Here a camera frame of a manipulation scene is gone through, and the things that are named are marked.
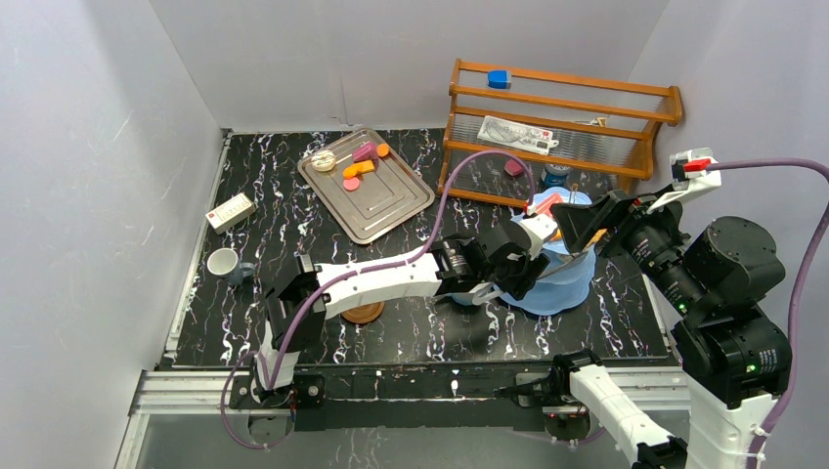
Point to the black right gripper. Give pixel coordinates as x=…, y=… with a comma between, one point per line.
x=578, y=220

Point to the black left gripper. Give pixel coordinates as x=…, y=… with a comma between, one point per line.
x=515, y=271

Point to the brown chocolate chip cookie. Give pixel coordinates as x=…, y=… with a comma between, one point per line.
x=597, y=237

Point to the pink layered cake slice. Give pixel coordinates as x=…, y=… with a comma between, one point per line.
x=544, y=207

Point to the steel food tongs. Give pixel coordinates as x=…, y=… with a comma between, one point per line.
x=517, y=284

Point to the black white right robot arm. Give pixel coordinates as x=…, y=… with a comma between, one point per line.
x=737, y=361

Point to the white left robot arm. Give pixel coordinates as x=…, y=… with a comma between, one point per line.
x=307, y=294

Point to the blue lidded jar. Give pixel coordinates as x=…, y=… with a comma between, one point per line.
x=555, y=175

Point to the white ceramic mug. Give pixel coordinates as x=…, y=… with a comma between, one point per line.
x=466, y=299

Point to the maroon heart-shaped object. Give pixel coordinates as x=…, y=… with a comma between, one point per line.
x=513, y=168

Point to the wooden two-tier shelf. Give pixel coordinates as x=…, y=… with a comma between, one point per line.
x=603, y=125

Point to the packaged ruler protractor set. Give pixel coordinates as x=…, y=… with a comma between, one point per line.
x=515, y=135

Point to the steel serving tray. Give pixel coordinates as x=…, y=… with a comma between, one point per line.
x=384, y=199

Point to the brown wooden round coaster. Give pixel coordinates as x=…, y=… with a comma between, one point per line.
x=364, y=314

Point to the small orange round cookie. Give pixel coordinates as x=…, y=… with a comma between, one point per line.
x=382, y=150

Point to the blue block on shelf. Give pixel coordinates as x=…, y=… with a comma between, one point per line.
x=499, y=79

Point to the pink round macaron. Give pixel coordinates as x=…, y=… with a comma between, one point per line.
x=351, y=184

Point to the magenta cake wedge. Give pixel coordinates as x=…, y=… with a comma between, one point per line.
x=366, y=151

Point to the white iced round pastry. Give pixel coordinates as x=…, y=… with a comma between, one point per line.
x=323, y=160

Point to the small white cardboard box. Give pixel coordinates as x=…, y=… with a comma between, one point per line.
x=230, y=213

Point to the small grey white cup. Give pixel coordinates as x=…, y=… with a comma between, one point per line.
x=225, y=263

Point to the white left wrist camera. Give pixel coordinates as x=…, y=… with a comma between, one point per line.
x=541, y=229

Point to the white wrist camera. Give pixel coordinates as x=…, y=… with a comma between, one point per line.
x=691, y=178
x=541, y=229

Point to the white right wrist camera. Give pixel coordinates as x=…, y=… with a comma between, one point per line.
x=691, y=178

